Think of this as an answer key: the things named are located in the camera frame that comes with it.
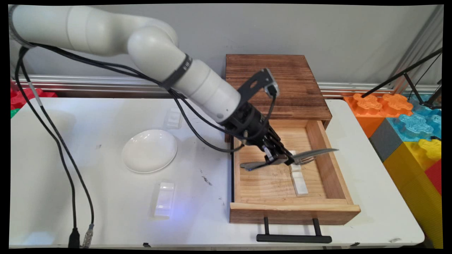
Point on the white round plate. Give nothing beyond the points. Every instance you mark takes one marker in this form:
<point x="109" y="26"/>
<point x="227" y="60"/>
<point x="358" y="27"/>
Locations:
<point x="149" y="151"/>

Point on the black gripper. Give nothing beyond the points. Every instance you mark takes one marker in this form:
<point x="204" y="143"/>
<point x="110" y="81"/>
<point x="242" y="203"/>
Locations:
<point x="249" y="125"/>

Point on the grey foam block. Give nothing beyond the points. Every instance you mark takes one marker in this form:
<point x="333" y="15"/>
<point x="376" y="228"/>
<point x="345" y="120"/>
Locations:
<point x="385" y="143"/>

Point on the dark brown wooden cabinet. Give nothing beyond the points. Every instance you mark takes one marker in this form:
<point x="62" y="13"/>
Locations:
<point x="296" y="91"/>

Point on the long white cutlery rest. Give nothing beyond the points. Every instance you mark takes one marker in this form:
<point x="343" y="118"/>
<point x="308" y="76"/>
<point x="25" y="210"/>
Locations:
<point x="299" y="183"/>

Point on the metal fork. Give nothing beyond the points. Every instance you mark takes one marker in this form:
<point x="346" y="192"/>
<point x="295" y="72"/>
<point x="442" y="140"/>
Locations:
<point x="307" y="161"/>

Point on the small white cutlery rest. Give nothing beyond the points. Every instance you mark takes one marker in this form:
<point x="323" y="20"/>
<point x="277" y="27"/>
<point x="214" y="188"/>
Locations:
<point x="173" y="120"/>

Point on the red puzzle foam block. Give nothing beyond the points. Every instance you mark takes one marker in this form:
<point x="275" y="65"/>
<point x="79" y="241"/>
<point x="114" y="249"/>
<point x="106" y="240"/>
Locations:
<point x="21" y="98"/>

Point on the black tripod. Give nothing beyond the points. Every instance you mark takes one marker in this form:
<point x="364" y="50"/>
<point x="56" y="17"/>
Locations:
<point x="406" y="74"/>

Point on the orange foam block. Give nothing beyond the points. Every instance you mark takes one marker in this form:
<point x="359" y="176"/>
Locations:
<point x="370" y="106"/>

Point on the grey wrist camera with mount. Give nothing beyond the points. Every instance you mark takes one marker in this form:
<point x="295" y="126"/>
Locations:
<point x="261" y="81"/>

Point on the metal table knife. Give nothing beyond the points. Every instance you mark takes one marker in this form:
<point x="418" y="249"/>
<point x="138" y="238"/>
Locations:
<point x="317" y="152"/>

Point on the green foam block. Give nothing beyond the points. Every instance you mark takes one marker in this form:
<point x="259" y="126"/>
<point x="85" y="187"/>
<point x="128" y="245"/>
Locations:
<point x="14" y="113"/>

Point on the translucent white cutlery rest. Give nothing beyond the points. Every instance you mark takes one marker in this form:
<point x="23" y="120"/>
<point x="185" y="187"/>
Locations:
<point x="165" y="201"/>

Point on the horizontal aluminium rail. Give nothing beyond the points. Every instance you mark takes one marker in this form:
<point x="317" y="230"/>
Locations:
<point x="88" y="84"/>

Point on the blue foam block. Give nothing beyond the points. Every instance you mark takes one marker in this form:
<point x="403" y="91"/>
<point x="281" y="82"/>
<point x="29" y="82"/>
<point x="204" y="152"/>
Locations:
<point x="416" y="125"/>

